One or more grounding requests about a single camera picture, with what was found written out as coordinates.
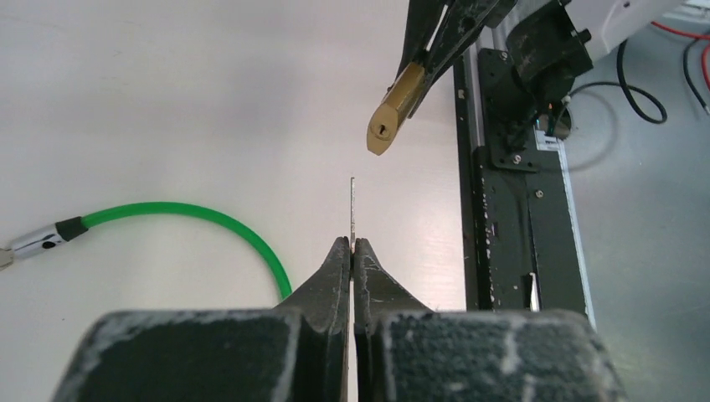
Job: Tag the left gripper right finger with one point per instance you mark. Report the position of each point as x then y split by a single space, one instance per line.
408 352

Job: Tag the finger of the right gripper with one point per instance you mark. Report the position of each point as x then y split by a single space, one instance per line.
422 39
465 21

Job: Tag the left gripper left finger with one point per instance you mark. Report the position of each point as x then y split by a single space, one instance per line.
296 351

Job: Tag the brass padlock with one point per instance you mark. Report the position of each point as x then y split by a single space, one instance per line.
396 106

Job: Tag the silver key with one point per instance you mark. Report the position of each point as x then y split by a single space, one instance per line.
352 219

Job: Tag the green cable lock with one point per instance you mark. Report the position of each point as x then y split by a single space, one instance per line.
61 232

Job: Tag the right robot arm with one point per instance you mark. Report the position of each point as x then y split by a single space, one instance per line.
600 26

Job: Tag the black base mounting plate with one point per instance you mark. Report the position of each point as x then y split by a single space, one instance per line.
522 247

